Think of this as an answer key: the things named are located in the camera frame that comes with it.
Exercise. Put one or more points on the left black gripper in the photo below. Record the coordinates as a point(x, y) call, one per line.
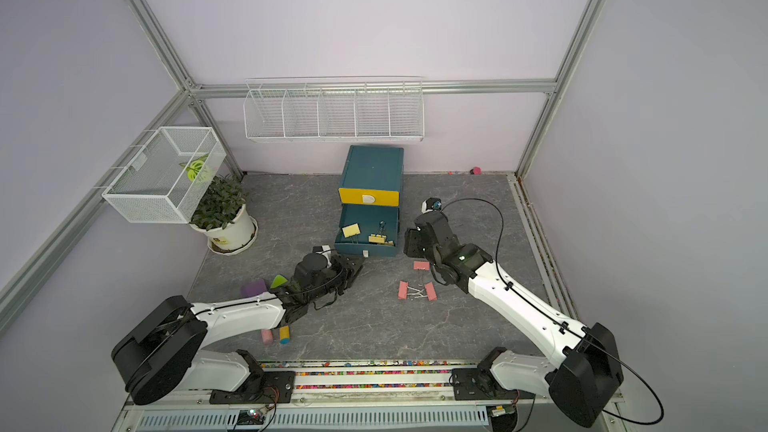
point(349, 271)

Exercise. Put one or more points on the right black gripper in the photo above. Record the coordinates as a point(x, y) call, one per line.
point(411, 239)

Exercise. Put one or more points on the pink binder clip top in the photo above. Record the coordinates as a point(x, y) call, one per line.
point(421, 265)

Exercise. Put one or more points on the pink binder clip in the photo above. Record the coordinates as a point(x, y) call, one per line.
point(403, 290)
point(430, 291)
point(421, 265)

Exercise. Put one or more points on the teal drawer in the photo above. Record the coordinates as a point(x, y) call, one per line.
point(368, 218)

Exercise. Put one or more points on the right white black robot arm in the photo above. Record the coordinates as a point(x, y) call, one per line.
point(577, 367)

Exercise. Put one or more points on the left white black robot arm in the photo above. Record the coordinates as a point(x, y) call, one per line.
point(168, 350)

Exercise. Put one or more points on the teal drawer cabinet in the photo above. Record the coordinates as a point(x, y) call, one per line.
point(373, 167)

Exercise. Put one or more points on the green toy shovel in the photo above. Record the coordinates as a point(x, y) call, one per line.
point(278, 281)

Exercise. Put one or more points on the purple block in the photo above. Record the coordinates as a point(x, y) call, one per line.
point(254, 288)

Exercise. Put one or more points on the pink chalk stick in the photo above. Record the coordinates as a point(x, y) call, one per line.
point(267, 336)

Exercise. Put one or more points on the potted green plant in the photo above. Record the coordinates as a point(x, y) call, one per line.
point(222, 217)

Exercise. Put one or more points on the white mesh basket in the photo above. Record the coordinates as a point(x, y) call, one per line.
point(166, 179)

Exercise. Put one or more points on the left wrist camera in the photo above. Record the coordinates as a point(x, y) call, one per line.
point(322, 249)

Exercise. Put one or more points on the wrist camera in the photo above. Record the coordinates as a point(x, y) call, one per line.
point(322, 249)
point(431, 204)

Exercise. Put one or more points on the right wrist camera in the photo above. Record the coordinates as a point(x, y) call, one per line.
point(431, 204)

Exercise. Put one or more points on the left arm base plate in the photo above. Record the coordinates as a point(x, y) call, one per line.
point(262, 388)

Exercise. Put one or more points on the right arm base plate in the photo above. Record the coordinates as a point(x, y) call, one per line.
point(472, 384)

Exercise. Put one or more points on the white wire wall shelf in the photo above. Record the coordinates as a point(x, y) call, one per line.
point(338, 109)

